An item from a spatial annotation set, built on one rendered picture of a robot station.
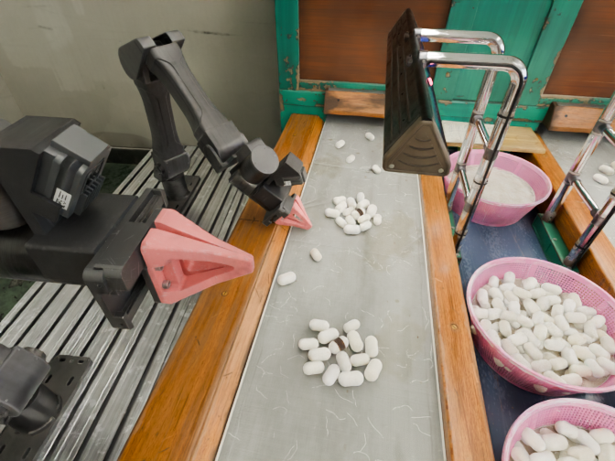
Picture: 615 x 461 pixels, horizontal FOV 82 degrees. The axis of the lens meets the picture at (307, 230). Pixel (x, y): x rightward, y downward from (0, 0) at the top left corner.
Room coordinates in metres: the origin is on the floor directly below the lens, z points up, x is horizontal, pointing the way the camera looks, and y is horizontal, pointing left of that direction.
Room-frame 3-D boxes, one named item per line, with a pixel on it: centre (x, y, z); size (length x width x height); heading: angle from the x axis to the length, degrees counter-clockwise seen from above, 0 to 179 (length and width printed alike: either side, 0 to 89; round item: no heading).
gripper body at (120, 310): (0.20, 0.16, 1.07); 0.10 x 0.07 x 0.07; 174
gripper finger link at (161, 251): (0.21, 0.09, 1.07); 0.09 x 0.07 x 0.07; 84
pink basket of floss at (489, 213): (0.79, -0.49, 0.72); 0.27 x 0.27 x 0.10
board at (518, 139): (1.01, -0.53, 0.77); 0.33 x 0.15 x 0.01; 80
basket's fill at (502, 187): (0.79, -0.49, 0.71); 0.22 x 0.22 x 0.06
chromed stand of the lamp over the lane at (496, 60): (0.66, -0.26, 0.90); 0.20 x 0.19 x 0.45; 170
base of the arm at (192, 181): (0.83, 0.37, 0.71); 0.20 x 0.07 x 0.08; 174
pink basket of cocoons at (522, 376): (0.36, -0.41, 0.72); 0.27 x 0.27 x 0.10
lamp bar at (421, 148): (0.67, -0.19, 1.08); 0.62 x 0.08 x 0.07; 170
